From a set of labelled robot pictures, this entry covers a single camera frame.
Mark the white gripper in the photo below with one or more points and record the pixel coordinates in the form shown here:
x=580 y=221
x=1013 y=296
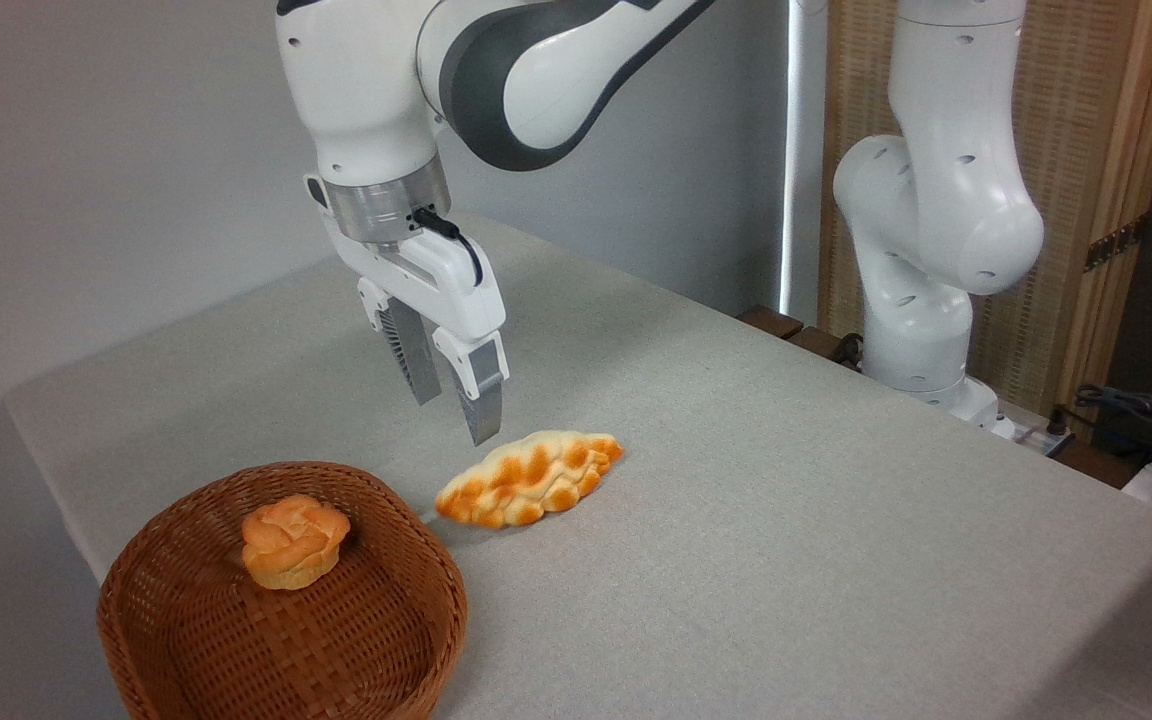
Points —
x=436 y=285

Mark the long braided bread loaf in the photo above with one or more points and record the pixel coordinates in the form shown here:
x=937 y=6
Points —
x=526 y=480

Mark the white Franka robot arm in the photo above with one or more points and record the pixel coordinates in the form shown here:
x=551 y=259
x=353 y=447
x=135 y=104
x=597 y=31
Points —
x=936 y=200

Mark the round knotted bread roll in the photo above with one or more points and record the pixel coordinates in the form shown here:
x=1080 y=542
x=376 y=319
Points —
x=291 y=540

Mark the brown wicker basket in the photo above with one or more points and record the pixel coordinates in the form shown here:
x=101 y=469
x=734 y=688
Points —
x=336 y=660

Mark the light grey tablecloth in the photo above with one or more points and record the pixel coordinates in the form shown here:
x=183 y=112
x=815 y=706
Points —
x=786 y=550

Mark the white power strip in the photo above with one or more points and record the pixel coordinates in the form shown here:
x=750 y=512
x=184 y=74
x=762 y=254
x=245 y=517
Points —
x=1031 y=437

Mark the wooden rattan folding screen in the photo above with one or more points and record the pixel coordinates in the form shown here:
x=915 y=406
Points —
x=1086 y=150

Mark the brass screen hinge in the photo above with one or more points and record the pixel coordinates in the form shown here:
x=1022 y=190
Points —
x=1111 y=243

